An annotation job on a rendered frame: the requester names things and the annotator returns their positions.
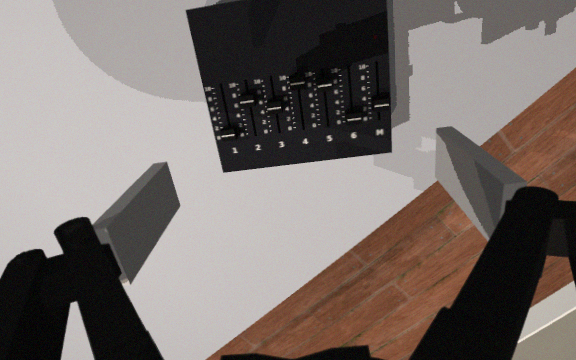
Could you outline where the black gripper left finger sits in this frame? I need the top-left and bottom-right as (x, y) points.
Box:
(0, 162), (180, 360)

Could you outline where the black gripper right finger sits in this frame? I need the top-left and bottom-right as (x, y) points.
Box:
(409, 126), (576, 360)

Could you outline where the black lighting desk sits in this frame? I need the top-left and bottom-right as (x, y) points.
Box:
(186, 0), (392, 173)

